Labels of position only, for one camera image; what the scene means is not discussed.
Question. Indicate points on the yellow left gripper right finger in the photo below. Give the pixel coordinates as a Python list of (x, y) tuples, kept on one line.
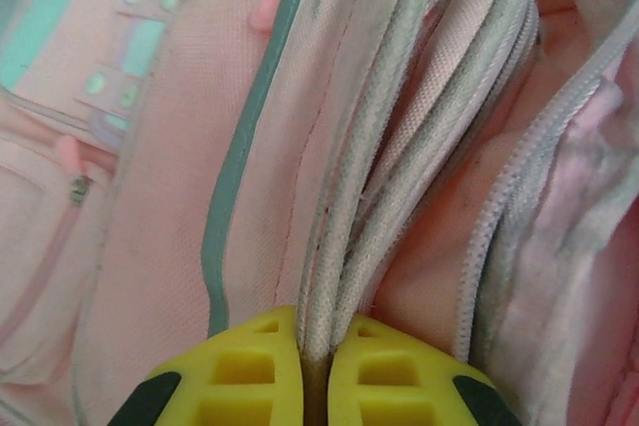
[(394, 386)]

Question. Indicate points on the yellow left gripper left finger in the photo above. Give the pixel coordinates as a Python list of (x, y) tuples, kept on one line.
[(239, 381)]

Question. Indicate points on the pink school backpack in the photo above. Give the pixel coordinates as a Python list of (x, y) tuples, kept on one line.
[(349, 146)]

